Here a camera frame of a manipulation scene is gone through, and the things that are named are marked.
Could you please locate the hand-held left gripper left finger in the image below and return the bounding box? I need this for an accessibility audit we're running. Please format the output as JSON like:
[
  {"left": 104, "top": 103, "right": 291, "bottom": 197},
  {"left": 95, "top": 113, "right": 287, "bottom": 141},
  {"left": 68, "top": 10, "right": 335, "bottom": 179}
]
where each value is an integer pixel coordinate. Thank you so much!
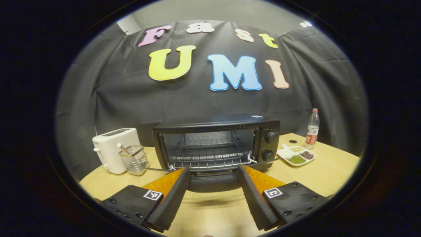
[{"left": 94, "top": 166, "right": 191, "bottom": 232}]

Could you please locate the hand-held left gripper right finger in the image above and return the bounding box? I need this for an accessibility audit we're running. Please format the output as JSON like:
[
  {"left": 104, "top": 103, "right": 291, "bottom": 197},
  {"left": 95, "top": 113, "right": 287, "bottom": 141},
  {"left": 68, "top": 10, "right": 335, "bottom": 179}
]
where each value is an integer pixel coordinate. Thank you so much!
[{"left": 237, "top": 164, "right": 334, "bottom": 231}]

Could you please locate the black electric oven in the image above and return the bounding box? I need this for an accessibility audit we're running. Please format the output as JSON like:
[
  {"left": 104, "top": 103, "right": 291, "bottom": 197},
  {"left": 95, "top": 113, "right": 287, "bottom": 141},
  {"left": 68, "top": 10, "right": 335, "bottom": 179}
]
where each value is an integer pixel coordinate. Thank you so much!
[{"left": 152, "top": 114, "right": 281, "bottom": 193}]

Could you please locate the white divided dish with beans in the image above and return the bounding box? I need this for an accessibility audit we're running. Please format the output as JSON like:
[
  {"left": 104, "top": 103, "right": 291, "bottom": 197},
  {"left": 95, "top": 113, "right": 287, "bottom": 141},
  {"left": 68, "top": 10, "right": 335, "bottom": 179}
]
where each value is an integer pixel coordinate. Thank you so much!
[{"left": 277, "top": 144, "right": 317, "bottom": 167}]

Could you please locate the white toaster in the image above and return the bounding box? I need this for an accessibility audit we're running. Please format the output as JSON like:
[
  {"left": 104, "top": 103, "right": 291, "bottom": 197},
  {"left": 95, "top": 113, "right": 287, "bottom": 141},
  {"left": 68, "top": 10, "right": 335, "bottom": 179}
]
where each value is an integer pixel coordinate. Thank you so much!
[{"left": 92, "top": 128, "right": 141, "bottom": 175}]

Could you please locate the clear bottle with red label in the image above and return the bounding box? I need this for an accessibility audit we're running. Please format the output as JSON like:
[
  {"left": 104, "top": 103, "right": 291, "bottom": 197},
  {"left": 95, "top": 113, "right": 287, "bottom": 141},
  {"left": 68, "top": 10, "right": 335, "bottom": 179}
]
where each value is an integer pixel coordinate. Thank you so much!
[{"left": 305, "top": 108, "right": 320, "bottom": 150}]

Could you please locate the black pull strap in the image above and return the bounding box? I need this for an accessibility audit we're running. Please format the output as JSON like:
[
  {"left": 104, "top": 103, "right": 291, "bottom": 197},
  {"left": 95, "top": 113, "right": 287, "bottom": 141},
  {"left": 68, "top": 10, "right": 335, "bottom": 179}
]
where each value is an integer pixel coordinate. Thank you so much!
[{"left": 144, "top": 157, "right": 282, "bottom": 173}]

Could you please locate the metal wire basket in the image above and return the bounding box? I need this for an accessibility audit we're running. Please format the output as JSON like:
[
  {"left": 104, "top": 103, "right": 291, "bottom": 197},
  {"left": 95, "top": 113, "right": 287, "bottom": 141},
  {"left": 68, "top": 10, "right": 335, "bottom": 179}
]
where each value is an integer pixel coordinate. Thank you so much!
[{"left": 118, "top": 145, "right": 150, "bottom": 176}]

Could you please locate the metal oven wire rack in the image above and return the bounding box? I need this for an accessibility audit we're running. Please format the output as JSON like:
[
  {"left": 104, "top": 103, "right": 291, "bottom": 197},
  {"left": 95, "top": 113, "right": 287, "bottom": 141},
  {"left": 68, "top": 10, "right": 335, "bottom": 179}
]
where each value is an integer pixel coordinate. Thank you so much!
[{"left": 169, "top": 132, "right": 255, "bottom": 170}]

